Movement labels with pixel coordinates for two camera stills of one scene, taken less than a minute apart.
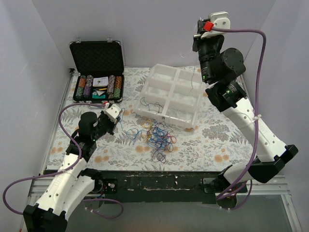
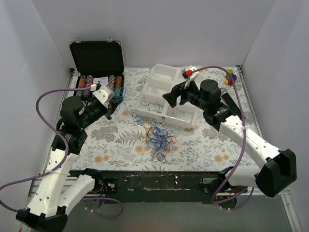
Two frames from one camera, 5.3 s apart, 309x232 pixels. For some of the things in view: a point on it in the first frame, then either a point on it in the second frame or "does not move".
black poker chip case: [97, 68] does not move
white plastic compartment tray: [172, 94] does not move
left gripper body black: [110, 125] to [106, 109]
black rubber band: [151, 103] does not move
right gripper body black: [199, 40] to [182, 94]
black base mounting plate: [187, 187] does not move
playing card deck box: [102, 81] does not move
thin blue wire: [130, 129] to [120, 93]
